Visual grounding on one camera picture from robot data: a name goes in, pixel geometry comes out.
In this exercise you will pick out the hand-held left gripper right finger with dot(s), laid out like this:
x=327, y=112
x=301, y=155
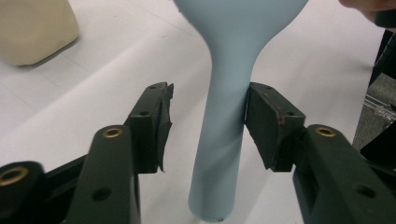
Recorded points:
x=336, y=174

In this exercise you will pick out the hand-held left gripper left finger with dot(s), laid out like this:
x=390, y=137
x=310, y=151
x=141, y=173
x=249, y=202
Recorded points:
x=102, y=174

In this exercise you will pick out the light blue plastic spoon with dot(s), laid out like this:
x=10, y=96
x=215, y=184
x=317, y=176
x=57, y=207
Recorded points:
x=230, y=93

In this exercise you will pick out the beige square cup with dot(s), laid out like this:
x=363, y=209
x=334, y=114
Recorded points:
x=34, y=28

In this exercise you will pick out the white paper sheet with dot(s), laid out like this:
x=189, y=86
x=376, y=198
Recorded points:
x=109, y=81

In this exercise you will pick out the aluminium floor rail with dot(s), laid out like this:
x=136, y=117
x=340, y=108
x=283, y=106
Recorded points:
x=381, y=107

